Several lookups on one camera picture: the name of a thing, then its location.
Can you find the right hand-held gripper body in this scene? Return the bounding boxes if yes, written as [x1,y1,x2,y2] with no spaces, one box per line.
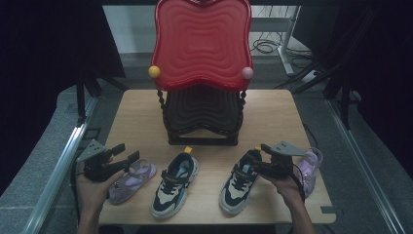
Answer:
[259,140,308,179]

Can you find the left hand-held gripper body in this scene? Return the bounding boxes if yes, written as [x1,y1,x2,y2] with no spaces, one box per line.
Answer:
[76,139,130,183]

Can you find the purple jelly sandal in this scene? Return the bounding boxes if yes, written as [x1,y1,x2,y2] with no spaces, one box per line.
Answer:
[296,147,324,199]
[107,158,158,205]

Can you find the navy and cream sneaker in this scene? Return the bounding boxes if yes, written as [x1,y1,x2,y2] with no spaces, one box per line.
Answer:
[218,146,263,216]
[150,146,200,219]

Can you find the red and black shoe rack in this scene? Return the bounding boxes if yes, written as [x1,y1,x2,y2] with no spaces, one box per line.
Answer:
[148,0,254,146]

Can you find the person's right hand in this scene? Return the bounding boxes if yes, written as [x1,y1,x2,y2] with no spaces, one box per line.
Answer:
[259,175,306,204]

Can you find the person's left hand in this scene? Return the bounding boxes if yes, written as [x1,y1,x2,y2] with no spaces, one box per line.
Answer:
[77,170,126,211]

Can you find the black metal stand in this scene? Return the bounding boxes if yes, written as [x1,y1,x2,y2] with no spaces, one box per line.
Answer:
[76,71,128,126]
[276,58,361,131]

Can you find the white power strip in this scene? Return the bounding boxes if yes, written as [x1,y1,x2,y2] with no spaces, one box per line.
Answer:
[301,69,318,84]

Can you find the black curtain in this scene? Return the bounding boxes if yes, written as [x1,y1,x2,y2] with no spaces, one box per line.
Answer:
[0,0,126,196]
[293,0,413,179]

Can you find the right hand-held gripper cable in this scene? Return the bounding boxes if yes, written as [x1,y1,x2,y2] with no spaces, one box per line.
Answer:
[290,164,307,203]

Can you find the hand-held gripper cable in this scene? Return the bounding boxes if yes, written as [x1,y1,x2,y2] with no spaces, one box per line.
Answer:
[70,162,82,225]
[290,164,307,203]

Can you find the black floor bracket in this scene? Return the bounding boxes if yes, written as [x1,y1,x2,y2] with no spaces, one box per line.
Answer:
[84,128,101,141]

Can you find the left hand-held gripper cable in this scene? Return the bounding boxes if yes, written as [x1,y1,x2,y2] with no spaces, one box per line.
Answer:
[70,162,82,225]

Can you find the aluminium rail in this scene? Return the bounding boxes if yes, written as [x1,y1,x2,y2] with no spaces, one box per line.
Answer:
[325,98,407,234]
[20,97,98,234]

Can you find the black floor cables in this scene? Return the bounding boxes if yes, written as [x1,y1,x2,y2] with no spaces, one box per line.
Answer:
[249,32,313,60]

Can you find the white desk frame leg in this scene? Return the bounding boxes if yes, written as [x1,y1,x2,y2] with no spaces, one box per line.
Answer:
[251,5,301,77]

